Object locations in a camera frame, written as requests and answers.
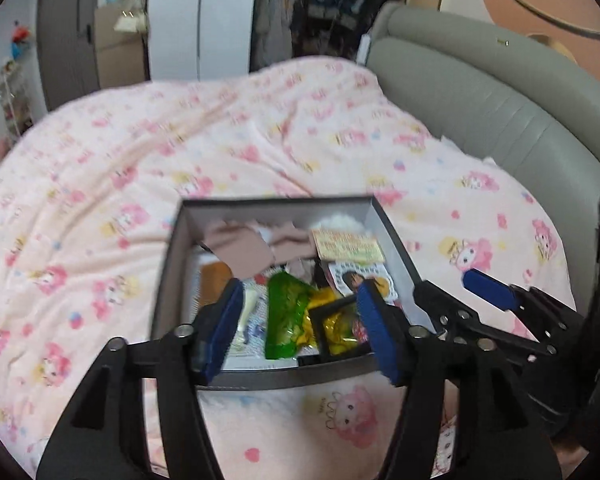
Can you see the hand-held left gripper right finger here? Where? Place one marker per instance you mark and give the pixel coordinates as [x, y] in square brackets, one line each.
[375, 330]

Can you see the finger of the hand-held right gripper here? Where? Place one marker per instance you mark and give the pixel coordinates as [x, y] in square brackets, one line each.
[490, 290]
[455, 317]

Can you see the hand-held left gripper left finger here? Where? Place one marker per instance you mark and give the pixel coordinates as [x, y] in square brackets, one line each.
[225, 330]

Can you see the hand cream tube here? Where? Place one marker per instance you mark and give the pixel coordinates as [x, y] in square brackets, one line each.
[247, 310]

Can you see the wooden comb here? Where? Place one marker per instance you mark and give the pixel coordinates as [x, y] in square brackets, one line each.
[215, 282]

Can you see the die-cut figure sticker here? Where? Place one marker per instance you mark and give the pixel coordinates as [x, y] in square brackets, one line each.
[352, 280]

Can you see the yellow snack packet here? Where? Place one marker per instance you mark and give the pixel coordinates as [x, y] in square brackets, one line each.
[325, 301]

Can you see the green snack packet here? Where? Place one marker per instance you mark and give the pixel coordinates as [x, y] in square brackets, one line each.
[282, 320]

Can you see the small black display frame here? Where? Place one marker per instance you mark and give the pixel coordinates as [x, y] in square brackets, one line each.
[316, 332]

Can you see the dark grey cardboard box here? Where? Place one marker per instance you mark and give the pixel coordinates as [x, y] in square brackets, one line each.
[290, 379]

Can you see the orange printed card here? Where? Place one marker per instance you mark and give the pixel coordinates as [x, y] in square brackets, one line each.
[347, 246]

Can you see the white fluffy ball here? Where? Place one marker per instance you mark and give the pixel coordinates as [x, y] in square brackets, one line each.
[337, 222]

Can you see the pink printed blanket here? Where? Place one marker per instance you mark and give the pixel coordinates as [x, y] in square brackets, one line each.
[130, 160]

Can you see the grey padded headboard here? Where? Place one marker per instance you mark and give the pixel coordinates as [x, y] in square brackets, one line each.
[480, 85]

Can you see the open wardrobe with clothes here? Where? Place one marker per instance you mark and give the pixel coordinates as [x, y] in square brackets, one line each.
[280, 25]

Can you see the white wardrobe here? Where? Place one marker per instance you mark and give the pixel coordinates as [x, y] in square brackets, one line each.
[180, 20]

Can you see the brown door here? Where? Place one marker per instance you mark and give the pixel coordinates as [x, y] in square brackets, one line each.
[62, 35]

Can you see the red and blue plush toy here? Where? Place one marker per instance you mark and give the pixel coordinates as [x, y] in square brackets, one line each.
[21, 40]

